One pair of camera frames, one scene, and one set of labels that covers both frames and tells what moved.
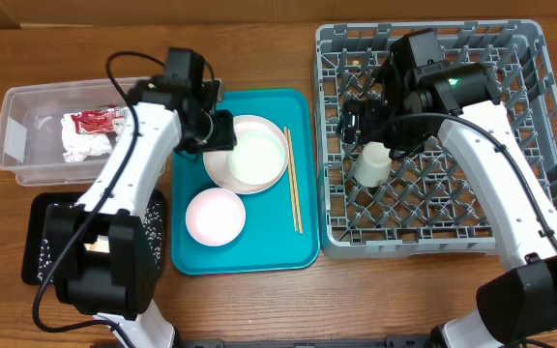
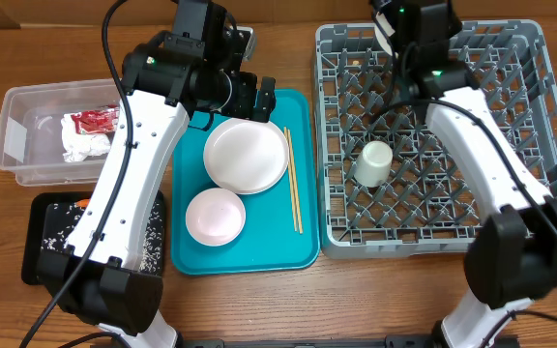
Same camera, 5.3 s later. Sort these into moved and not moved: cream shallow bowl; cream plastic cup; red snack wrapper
Moved: cream shallow bowl
Not moved: cream plastic cup; red snack wrapper
